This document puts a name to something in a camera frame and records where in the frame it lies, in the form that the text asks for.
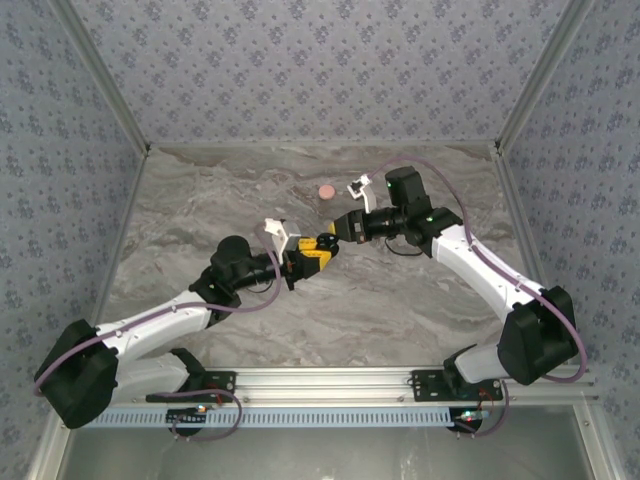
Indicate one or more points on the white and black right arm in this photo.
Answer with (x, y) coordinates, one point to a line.
(480, 270)

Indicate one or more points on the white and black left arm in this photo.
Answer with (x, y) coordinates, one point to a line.
(160, 325)

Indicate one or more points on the wide aluminium side rail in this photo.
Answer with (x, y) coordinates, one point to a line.
(527, 250)

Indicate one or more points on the long aluminium base rail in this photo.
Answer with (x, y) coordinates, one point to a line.
(325, 385)

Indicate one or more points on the thin aluminium side rail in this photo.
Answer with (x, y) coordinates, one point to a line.
(118, 250)

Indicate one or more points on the pink earbud charging case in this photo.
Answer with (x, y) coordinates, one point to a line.
(327, 192)

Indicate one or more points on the grey metal base panel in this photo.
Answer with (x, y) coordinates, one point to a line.
(325, 455)

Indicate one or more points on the aluminium frame post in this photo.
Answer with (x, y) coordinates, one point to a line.
(103, 75)
(541, 75)

